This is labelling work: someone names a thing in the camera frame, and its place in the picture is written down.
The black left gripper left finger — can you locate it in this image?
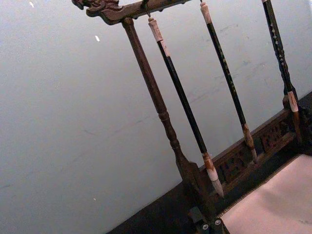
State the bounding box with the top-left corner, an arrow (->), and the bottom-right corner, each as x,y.
190,214 -> 211,234

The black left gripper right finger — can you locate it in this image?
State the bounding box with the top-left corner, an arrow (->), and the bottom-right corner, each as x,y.
211,217 -> 229,234

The white paper sheet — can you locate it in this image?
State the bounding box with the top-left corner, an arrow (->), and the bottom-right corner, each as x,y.
216,153 -> 312,234

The slim black calligraphy brush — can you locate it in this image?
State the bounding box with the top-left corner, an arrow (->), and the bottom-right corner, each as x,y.
199,0 -> 259,164

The carved dark wooden brush rack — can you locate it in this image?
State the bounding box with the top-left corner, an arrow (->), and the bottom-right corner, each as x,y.
71,0 -> 312,234

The black brush with taped handle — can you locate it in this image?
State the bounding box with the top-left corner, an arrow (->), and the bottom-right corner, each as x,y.
147,18 -> 225,198

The plain pale wall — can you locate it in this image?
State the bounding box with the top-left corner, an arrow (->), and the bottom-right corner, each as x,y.
0,0 -> 312,234

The black brush with knobbly handle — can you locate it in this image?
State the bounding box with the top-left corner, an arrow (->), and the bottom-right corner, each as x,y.
261,0 -> 303,145

